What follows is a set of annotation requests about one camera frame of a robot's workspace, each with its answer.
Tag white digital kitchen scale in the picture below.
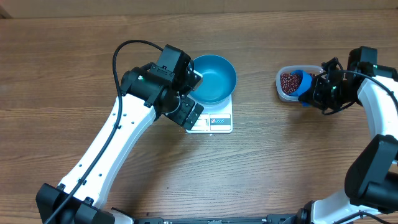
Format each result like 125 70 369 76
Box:
186 95 233 134

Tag blue plastic measuring scoop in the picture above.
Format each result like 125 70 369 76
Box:
287 70 313 98

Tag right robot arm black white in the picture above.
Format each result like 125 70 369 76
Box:
285 46 397 223

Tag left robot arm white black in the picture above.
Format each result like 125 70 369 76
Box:
35 45 204 223

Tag teal blue bowl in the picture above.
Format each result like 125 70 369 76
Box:
190 55 238 105

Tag clear plastic container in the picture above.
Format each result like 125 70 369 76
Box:
275 65 323 103

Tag red beans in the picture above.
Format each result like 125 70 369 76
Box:
280 70 315 96

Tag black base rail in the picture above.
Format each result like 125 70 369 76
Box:
110 207 312 224

